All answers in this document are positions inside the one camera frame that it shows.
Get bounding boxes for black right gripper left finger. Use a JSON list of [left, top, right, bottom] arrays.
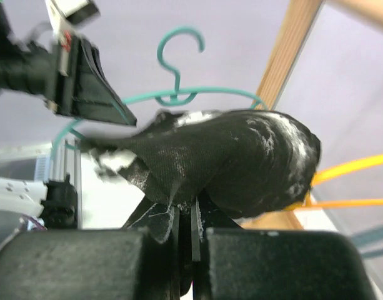
[[0, 199, 181, 300]]

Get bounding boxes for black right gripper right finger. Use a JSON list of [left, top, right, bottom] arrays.
[[191, 192, 376, 300]]

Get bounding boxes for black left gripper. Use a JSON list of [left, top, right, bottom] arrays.
[[44, 35, 137, 126]]

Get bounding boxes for teal hanger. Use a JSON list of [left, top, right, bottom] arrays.
[[46, 26, 267, 161]]

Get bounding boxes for yellow hanger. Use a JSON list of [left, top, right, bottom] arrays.
[[286, 154, 383, 211]]

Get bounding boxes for black white-speckled trousers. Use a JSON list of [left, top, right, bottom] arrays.
[[80, 109, 322, 244]]

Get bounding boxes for grey-blue hanger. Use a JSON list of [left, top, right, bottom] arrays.
[[351, 226, 383, 259]]

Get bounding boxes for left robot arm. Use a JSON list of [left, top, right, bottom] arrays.
[[0, 1, 139, 237]]

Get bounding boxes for wooden clothes rack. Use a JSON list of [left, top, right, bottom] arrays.
[[243, 0, 383, 230]]

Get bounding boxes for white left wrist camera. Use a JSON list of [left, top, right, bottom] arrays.
[[45, 0, 100, 35]]

